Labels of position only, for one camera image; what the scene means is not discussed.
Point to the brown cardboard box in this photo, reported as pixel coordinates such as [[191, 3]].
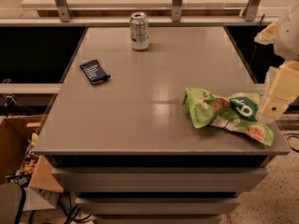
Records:
[[15, 134]]

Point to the metal rail frame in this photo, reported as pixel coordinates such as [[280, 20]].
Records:
[[115, 13]]

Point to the silver green soda can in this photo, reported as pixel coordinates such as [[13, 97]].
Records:
[[139, 27]]

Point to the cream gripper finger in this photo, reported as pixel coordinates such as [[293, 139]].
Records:
[[267, 35], [281, 88]]

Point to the green rice chip bag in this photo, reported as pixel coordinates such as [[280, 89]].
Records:
[[236, 113]]

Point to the grey drawer cabinet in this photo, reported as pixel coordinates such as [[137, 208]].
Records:
[[127, 148]]

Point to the snack packages in box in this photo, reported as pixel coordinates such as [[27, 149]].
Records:
[[23, 176]]

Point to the dark blue rxbar wrapper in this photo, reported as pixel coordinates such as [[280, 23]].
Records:
[[94, 72]]

